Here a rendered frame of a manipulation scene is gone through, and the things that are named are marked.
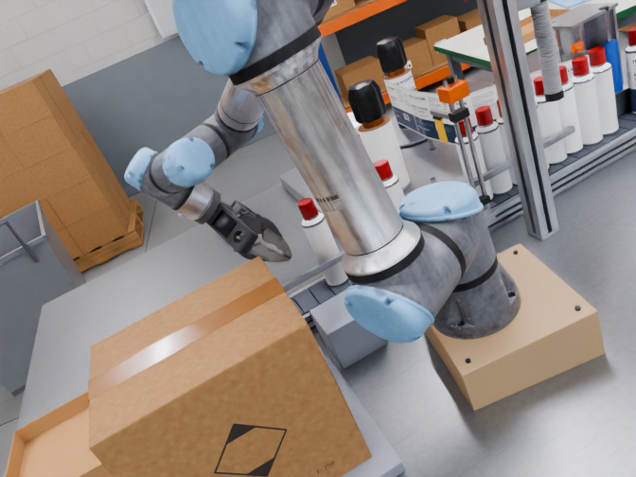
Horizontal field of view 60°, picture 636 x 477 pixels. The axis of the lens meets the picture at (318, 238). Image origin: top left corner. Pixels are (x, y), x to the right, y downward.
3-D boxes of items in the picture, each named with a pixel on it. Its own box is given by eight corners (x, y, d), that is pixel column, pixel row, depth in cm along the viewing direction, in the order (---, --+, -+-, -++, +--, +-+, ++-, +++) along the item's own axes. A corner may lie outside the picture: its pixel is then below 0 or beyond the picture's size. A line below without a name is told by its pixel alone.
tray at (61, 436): (150, 373, 126) (140, 361, 125) (160, 450, 104) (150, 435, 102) (25, 443, 121) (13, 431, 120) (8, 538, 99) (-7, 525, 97)
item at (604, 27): (594, 101, 148) (581, 5, 137) (635, 107, 137) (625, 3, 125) (553, 123, 146) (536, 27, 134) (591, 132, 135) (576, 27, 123)
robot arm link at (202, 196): (199, 182, 100) (174, 219, 101) (220, 195, 103) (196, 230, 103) (193, 172, 107) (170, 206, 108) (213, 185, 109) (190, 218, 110)
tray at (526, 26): (545, 16, 265) (544, 8, 263) (580, 17, 244) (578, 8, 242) (485, 44, 262) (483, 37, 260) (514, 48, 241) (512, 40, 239)
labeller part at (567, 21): (582, 7, 136) (581, 3, 136) (619, 6, 127) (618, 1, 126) (538, 29, 134) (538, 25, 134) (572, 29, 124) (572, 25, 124)
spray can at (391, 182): (412, 233, 126) (385, 154, 117) (423, 240, 122) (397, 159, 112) (393, 243, 125) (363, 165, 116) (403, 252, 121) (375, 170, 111)
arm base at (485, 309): (486, 264, 99) (473, 220, 95) (540, 306, 86) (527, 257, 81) (415, 305, 98) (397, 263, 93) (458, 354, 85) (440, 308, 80)
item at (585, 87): (591, 134, 134) (579, 53, 125) (608, 138, 130) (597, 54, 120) (574, 144, 133) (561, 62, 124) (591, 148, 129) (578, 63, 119)
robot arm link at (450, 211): (509, 240, 86) (488, 167, 80) (472, 297, 79) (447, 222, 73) (442, 235, 95) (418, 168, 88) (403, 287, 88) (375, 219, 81)
